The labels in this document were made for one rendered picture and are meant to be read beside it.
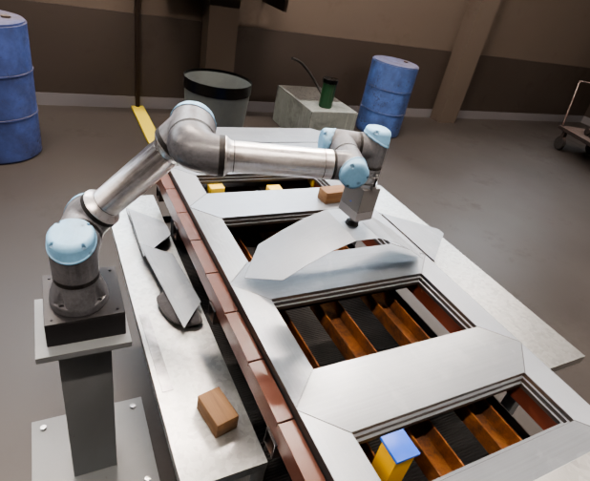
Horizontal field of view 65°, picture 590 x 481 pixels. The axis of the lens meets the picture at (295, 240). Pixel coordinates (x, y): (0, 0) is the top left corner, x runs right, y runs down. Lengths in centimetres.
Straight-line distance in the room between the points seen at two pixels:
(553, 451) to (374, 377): 42
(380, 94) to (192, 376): 457
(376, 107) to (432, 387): 456
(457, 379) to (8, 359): 184
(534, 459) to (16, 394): 185
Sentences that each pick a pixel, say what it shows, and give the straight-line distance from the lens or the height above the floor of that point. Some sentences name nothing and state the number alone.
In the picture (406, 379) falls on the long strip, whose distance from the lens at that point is 122.
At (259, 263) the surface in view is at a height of 90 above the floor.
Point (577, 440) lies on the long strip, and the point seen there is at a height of 85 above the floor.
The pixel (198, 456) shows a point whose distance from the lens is 119.
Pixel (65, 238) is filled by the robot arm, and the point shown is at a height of 99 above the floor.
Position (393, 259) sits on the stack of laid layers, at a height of 85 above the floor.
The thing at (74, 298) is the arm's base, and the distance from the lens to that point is 135.
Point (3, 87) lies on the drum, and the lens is 379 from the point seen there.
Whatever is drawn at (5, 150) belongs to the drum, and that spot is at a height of 11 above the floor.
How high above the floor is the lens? 169
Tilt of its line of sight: 32 degrees down
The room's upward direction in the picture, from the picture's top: 12 degrees clockwise
